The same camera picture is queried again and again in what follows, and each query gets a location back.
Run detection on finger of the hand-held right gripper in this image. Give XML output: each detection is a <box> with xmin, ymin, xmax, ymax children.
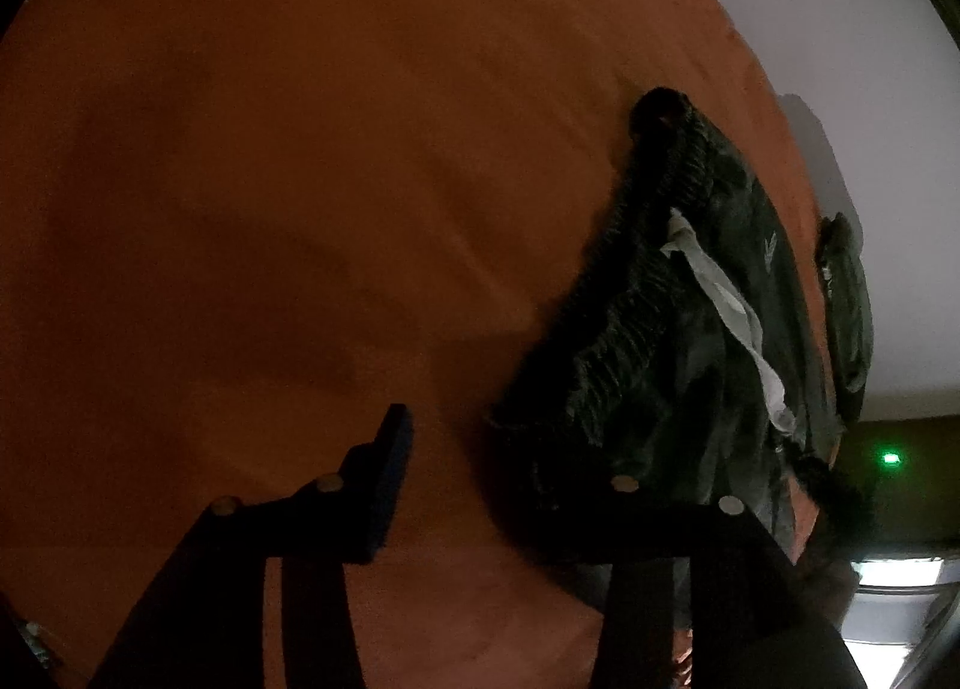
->
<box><xmin>791</xmin><ymin>456</ymin><xmax>882</xmax><ymax>570</ymax></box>

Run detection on orange fleece blanket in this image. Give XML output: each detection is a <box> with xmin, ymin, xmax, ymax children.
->
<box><xmin>0</xmin><ymin>0</ymin><xmax>833</xmax><ymax>689</ymax></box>

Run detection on white drawstring with print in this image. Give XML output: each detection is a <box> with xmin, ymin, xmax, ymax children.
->
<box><xmin>660</xmin><ymin>207</ymin><xmax>797</xmax><ymax>435</ymax></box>

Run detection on dark pants with elastic waistband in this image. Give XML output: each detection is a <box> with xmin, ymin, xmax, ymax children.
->
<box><xmin>487</xmin><ymin>86</ymin><xmax>841</xmax><ymax>630</ymax></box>

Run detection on brown wooden panel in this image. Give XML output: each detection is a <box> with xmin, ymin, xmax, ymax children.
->
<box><xmin>829</xmin><ymin>415</ymin><xmax>960</xmax><ymax>559</ymax></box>

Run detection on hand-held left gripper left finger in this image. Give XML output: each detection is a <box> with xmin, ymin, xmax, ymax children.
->
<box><xmin>90</xmin><ymin>402</ymin><xmax>415</xmax><ymax>689</ymax></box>

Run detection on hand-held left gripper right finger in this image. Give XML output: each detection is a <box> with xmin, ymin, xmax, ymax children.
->
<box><xmin>536</xmin><ymin>423</ymin><xmax>863</xmax><ymax>689</ymax></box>

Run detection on folded grey-green garment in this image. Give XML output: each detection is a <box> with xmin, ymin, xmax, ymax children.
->
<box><xmin>814</xmin><ymin>212</ymin><xmax>875</xmax><ymax>427</ymax></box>

